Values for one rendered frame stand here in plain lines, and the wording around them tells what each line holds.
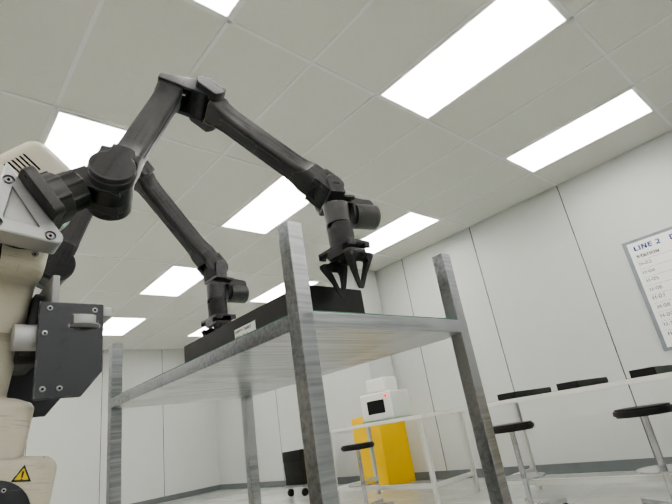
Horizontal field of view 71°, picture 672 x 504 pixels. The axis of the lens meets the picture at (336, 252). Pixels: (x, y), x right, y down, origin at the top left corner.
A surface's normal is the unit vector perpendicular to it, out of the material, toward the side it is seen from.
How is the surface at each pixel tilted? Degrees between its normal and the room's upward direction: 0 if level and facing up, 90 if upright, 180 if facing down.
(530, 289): 90
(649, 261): 90
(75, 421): 90
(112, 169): 72
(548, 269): 90
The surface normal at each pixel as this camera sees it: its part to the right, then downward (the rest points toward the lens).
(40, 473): 0.65, -0.36
